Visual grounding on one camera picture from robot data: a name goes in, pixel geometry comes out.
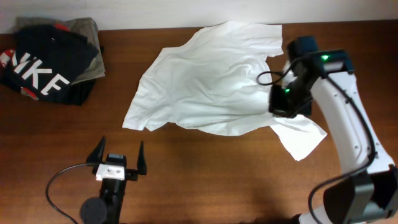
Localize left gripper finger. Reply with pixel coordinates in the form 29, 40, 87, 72
86, 136, 106, 170
137, 141, 147, 175

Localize black Nike t-shirt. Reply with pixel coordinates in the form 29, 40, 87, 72
1, 25, 99, 105

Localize black garment under stack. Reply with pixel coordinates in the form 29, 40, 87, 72
0, 46, 105, 106

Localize white t-shirt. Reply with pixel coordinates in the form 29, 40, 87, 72
123, 21, 326, 161

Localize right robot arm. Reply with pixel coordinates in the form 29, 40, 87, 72
269, 36, 397, 223

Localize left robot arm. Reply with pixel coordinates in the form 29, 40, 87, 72
80, 138, 147, 224

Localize olive folded garment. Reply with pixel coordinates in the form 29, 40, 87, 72
15, 17, 106, 85

